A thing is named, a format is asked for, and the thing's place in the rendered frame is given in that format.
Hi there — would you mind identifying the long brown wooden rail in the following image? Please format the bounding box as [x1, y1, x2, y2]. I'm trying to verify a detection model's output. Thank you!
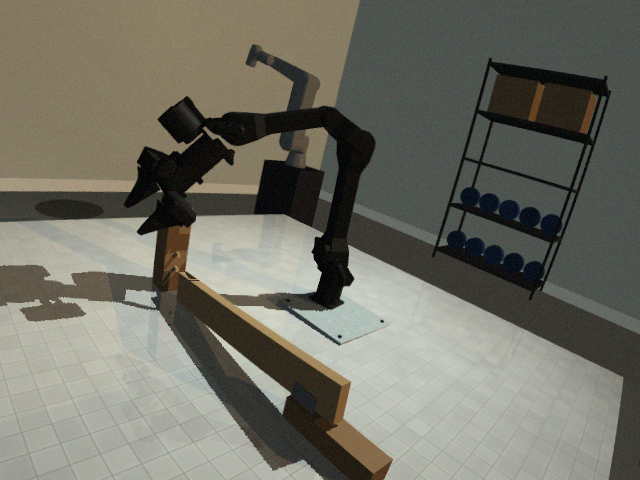
[177, 271, 351, 424]

